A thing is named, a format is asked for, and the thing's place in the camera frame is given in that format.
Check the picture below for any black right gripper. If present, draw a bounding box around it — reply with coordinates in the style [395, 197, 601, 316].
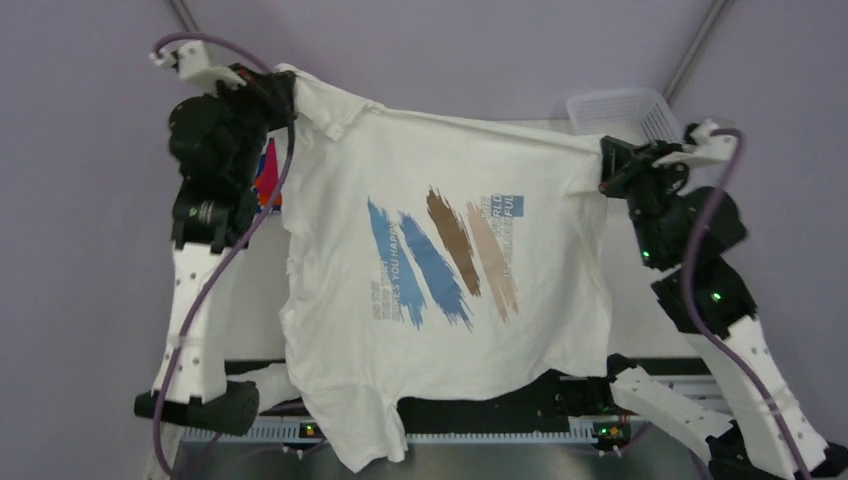
[595, 135, 693, 266]

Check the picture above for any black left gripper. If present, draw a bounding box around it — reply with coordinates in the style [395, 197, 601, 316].
[202, 60, 296, 185]

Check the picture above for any white printed t-shirt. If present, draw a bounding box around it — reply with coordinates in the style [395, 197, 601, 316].
[280, 71, 612, 472]

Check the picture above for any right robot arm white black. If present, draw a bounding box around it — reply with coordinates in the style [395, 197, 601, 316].
[586, 127, 847, 479]

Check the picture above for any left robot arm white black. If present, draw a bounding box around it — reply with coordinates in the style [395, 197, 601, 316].
[133, 64, 297, 436]

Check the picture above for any folded blue patterned t-shirt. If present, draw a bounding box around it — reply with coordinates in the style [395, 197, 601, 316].
[253, 154, 267, 204]

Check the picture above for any folded pink t-shirt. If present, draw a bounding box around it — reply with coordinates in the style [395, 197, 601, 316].
[258, 138, 279, 209]

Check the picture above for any white plastic basket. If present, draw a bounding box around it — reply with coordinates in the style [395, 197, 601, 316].
[566, 88, 682, 144]

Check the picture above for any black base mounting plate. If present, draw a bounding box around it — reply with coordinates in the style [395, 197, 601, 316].
[221, 354, 717, 439]

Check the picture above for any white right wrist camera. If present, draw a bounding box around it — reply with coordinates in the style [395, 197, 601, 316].
[652, 118, 740, 169]

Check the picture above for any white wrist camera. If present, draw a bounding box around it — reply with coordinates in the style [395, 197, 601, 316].
[652, 118, 740, 169]
[149, 40, 247, 96]

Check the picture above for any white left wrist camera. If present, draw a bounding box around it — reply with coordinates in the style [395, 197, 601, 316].
[149, 40, 247, 96]

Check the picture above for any grey slotted cable duct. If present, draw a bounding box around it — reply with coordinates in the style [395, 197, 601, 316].
[219, 419, 603, 445]

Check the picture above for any aluminium frame rail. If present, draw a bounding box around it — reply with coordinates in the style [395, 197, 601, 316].
[142, 374, 737, 480]

